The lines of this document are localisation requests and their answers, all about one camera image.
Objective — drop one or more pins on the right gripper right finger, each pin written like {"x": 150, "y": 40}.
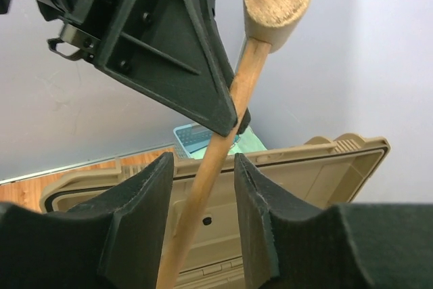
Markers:
{"x": 289, "y": 243}

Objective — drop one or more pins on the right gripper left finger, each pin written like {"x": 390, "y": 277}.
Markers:
{"x": 113, "y": 240}

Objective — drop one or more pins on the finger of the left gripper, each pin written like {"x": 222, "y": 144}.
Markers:
{"x": 195, "y": 88}
{"x": 244, "y": 123}

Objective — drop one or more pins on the tan plastic tool box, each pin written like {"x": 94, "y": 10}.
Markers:
{"x": 322, "y": 172}

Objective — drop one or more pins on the wooden handle tool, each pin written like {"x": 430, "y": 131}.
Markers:
{"x": 268, "y": 25}

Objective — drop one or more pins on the green cartoon print cloth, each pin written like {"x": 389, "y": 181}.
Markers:
{"x": 247, "y": 142}

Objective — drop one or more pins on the blue plastic basket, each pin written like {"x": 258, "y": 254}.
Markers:
{"x": 190, "y": 139}

